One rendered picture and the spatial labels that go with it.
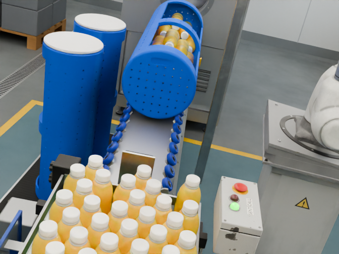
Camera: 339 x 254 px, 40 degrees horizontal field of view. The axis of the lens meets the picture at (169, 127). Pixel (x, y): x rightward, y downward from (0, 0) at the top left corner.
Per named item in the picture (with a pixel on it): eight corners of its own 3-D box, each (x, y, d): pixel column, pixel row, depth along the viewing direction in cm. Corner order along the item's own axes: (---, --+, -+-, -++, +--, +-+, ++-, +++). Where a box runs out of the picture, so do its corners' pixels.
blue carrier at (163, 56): (198, 54, 259) (207, 3, 245) (188, 125, 181) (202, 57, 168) (148, 45, 259) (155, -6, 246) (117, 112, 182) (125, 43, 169)
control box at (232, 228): (247, 210, 132) (257, 181, 127) (252, 261, 114) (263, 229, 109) (213, 204, 132) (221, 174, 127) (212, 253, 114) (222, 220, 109)
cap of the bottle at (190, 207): (189, 203, 120) (190, 197, 119) (200, 211, 117) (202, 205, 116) (178, 208, 117) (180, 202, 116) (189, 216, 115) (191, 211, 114)
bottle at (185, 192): (195, 226, 137) (207, 181, 129) (187, 239, 132) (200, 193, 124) (174, 218, 139) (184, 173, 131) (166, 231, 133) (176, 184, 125)
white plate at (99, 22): (102, 32, 236) (102, 35, 237) (135, 25, 258) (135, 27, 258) (64, 16, 248) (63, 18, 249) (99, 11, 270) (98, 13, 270)
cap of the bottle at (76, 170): (68, 176, 120) (69, 170, 120) (71, 168, 124) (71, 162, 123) (83, 178, 121) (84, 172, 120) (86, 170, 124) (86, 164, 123)
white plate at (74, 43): (100, 34, 233) (100, 36, 234) (44, 28, 226) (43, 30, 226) (106, 54, 210) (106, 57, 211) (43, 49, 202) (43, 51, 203)
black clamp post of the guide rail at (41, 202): (45, 223, 127) (47, 199, 124) (42, 230, 125) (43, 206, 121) (38, 220, 127) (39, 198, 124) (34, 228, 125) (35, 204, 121)
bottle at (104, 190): (113, 227, 131) (120, 179, 123) (95, 237, 126) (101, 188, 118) (97, 214, 134) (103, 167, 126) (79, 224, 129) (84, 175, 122)
